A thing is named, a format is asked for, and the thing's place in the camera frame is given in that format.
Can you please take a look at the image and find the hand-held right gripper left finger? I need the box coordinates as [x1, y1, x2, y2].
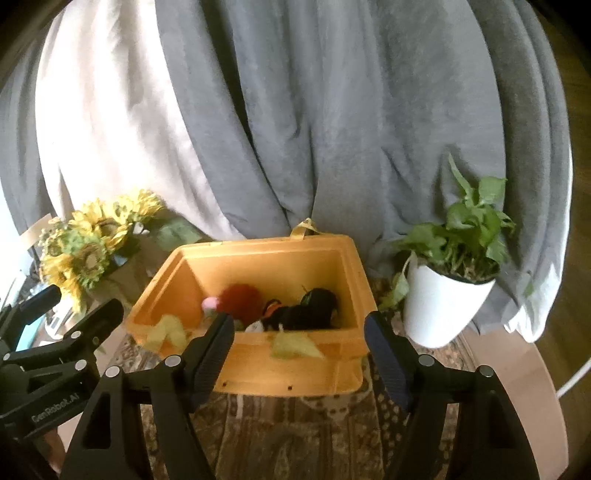
[60, 312, 236, 480]

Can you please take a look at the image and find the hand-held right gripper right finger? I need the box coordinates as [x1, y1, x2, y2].
[364, 312, 541, 480]

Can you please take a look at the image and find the black mouse plush toy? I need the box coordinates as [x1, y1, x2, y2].
[245, 288, 340, 334]

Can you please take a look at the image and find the green plant in white pot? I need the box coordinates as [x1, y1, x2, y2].
[379, 154, 518, 350]

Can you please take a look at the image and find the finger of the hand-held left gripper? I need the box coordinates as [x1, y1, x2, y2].
[55, 298, 125, 371]
[0, 284, 62, 334]

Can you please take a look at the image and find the patterned brown rug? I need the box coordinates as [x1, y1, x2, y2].
[104, 277, 478, 480]

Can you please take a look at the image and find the grey curtain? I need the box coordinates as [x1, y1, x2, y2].
[0, 0, 573, 342]

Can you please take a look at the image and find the white tube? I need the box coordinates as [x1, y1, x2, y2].
[555, 367, 588, 398]

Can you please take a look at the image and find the white sheer curtain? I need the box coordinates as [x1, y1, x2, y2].
[505, 258, 561, 343]

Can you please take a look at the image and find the orange storage box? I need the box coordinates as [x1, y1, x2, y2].
[124, 218, 373, 398]

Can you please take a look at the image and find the beige curtain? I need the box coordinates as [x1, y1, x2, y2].
[34, 0, 245, 243]

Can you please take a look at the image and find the red plush toy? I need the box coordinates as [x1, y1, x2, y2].
[217, 283, 265, 324]

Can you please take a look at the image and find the grey vase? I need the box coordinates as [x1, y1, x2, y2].
[90, 240, 155, 306]

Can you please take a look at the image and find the white paper strip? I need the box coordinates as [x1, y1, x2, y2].
[18, 213, 52, 250]

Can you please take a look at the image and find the blue cloth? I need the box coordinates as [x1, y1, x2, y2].
[14, 318, 40, 352]

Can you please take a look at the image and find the yellow sunflower bouquet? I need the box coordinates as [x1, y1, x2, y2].
[38, 188, 204, 315]

